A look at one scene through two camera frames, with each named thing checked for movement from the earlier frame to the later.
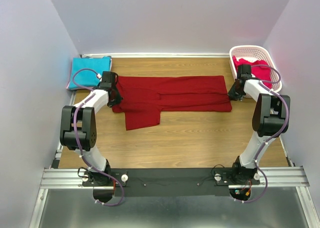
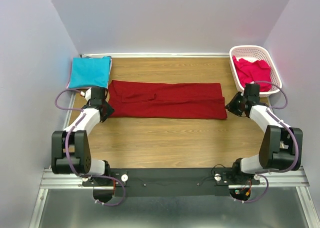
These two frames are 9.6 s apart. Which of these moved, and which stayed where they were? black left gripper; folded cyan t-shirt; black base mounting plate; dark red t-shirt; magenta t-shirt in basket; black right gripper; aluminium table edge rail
Moved: dark red t-shirt; black right gripper; black left gripper
Stayed: magenta t-shirt in basket; black base mounting plate; folded cyan t-shirt; aluminium table edge rail
